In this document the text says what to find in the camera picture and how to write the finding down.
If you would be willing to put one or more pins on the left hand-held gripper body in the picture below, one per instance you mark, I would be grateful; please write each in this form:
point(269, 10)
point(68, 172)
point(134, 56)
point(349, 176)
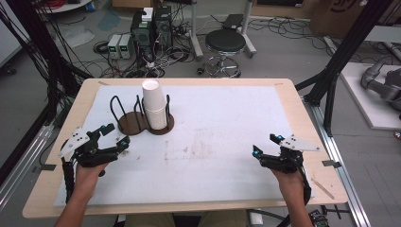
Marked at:
point(91, 154)

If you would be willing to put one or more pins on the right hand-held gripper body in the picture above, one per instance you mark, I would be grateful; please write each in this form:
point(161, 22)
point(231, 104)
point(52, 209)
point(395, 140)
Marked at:
point(288, 159)

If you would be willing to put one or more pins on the person's left hand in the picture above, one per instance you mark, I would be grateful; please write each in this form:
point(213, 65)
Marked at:
point(88, 178)

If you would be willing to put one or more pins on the person's right hand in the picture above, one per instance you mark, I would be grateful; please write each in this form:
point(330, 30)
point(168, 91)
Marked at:
point(290, 186)

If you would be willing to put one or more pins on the white paper cup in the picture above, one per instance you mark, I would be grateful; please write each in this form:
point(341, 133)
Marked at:
point(156, 119)
point(153, 94)

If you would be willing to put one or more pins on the thin wooden stick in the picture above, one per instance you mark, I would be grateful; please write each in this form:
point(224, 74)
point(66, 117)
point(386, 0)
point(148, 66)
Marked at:
point(323, 188)

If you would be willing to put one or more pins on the white table mat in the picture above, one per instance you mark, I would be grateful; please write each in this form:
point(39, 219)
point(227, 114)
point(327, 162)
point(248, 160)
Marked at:
point(214, 132)

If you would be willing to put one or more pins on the green circuit board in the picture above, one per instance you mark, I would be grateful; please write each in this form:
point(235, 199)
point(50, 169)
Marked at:
point(318, 219)

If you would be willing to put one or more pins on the grey power supply unit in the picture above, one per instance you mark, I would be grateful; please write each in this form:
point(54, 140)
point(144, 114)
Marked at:
point(114, 45)
point(126, 45)

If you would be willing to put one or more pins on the white platform board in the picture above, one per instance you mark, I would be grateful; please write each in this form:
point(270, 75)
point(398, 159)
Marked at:
point(362, 101)

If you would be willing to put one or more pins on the black computer tower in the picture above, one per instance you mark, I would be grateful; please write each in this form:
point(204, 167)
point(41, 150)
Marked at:
point(164, 26)
point(142, 36)

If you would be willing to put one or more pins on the black round stool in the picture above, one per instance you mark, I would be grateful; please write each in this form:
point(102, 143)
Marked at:
point(225, 41)

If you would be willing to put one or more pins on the white stand leg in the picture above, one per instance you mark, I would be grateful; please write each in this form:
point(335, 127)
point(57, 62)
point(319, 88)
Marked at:
point(196, 31)
point(247, 28)

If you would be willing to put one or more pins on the white box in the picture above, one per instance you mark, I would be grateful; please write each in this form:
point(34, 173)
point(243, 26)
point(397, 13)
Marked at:
point(147, 14)

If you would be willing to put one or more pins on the black flat device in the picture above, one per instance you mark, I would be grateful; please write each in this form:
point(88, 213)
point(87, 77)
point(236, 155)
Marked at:
point(232, 21)

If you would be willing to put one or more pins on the cardboard box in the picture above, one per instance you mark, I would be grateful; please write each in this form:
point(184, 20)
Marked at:
point(340, 17)

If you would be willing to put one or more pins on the aluminium rail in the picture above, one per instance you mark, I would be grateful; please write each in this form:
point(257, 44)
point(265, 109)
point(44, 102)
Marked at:
point(22, 160)
point(340, 164)

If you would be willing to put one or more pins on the black frame post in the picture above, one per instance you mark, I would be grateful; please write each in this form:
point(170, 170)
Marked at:
point(343, 53)
point(47, 47)

